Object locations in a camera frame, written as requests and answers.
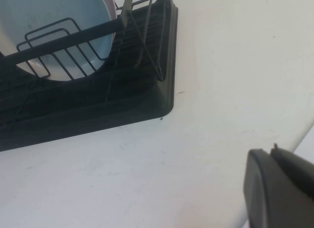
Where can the pink plate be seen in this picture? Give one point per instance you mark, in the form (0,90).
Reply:
(109,2)

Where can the light blue plate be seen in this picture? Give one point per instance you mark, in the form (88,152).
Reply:
(49,7)

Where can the black plastic drip tray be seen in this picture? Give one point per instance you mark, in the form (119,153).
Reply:
(73,120)

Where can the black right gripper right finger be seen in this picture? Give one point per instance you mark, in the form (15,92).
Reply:
(296,169)

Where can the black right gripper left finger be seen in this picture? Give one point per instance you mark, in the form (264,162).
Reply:
(269,193)

